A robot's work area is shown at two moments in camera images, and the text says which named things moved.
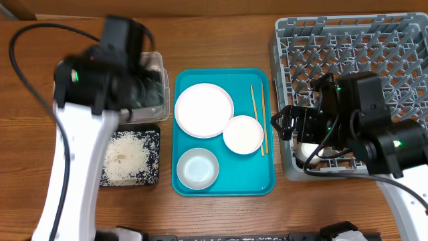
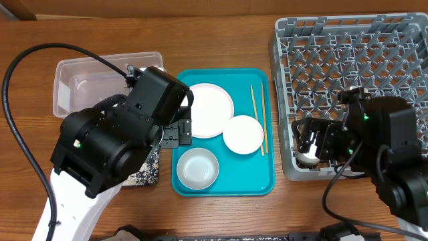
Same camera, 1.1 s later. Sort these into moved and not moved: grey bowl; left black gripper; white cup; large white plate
Moved: left black gripper
Not moved: grey bowl; large white plate; white cup
